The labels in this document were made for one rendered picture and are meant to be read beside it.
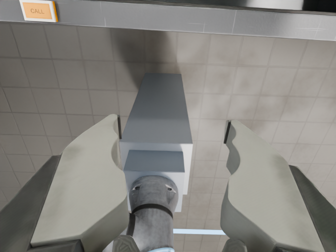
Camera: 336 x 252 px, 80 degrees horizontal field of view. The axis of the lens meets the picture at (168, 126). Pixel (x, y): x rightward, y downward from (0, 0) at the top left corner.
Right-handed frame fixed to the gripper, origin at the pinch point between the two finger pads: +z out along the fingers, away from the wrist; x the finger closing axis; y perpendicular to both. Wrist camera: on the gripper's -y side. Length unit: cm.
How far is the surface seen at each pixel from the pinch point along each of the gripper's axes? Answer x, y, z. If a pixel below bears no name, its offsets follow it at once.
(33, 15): -22.7, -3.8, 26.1
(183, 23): 1.9, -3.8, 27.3
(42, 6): -20.9, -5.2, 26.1
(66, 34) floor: -62, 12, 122
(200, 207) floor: 40, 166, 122
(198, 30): 4.5, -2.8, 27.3
